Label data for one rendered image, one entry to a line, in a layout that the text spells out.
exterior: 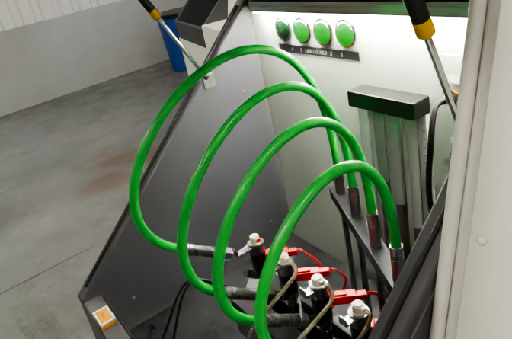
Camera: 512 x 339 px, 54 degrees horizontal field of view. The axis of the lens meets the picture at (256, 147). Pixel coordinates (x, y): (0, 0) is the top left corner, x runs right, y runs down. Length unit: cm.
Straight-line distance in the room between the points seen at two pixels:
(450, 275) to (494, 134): 16
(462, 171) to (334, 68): 49
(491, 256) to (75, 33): 706
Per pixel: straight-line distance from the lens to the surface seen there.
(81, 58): 744
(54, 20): 732
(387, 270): 77
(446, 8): 74
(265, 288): 57
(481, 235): 54
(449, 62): 80
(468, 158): 54
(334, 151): 92
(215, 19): 401
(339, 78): 97
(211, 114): 112
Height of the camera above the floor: 158
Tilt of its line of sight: 23 degrees down
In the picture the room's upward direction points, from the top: 12 degrees counter-clockwise
